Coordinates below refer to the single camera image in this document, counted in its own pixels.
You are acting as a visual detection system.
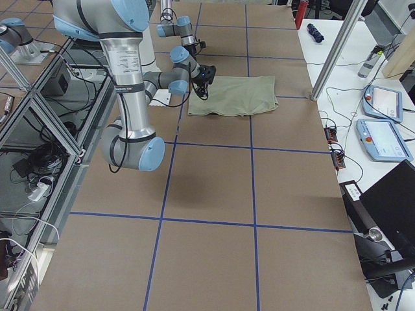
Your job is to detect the clear water bottle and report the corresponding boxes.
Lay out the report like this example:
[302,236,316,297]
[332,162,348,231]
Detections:
[357,45,385,78]

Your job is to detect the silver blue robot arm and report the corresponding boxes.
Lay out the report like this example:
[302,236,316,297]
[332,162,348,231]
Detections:
[156,0,200,57]
[53,1,216,172]

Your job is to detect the blue teach pendant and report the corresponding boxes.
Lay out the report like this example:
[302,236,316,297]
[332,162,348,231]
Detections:
[362,85,403,123]
[356,119,414,163]

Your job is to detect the far blue teach pendant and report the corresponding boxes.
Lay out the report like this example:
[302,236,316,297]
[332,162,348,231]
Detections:
[362,85,403,123]

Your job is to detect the near blue teach pendant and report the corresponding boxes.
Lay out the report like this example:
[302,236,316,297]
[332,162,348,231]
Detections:
[356,119,414,163]

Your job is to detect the green long-sleeve shirt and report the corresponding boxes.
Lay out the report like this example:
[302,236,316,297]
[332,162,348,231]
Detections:
[187,76,278,117]

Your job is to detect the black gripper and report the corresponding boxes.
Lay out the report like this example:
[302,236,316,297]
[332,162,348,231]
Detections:
[192,67,209,100]
[184,43,198,56]

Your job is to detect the red cylinder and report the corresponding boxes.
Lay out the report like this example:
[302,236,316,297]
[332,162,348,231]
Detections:
[294,0,309,30]

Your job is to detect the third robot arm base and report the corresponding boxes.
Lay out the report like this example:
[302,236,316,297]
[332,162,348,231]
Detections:
[1,17,49,65]

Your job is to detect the black laptop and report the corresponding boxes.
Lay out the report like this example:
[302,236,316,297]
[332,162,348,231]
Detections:
[340,160,414,298]

